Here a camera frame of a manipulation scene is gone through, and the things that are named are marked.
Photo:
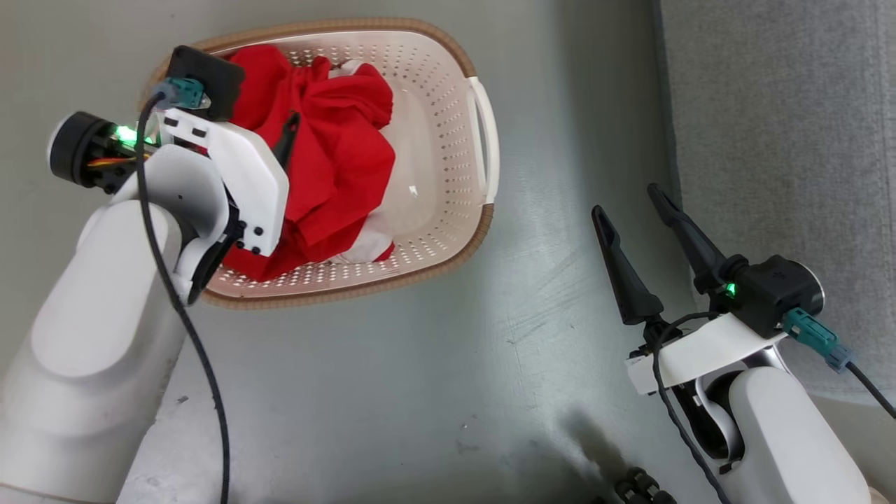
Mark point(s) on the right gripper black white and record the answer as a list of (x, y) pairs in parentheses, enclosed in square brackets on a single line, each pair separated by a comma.
[(770, 294)]

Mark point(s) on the red garment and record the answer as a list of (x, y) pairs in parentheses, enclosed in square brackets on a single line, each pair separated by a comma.
[(336, 154)]

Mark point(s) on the cream perforated laundry basket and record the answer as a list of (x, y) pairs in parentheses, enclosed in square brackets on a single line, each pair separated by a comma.
[(434, 140)]

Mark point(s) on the black robot base fittings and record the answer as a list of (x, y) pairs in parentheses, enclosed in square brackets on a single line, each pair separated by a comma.
[(640, 485)]

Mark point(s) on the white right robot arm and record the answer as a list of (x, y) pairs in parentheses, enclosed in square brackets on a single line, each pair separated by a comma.
[(791, 448)]

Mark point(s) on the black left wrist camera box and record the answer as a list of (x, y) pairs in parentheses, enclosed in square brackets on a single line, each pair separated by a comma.
[(210, 73)]

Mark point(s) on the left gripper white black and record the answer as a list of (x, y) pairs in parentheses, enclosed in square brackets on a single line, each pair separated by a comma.
[(255, 182)]

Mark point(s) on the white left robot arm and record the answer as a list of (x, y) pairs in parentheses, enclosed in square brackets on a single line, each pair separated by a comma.
[(91, 336)]

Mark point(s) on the grey fabric sofa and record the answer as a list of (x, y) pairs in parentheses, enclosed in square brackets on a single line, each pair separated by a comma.
[(784, 126)]

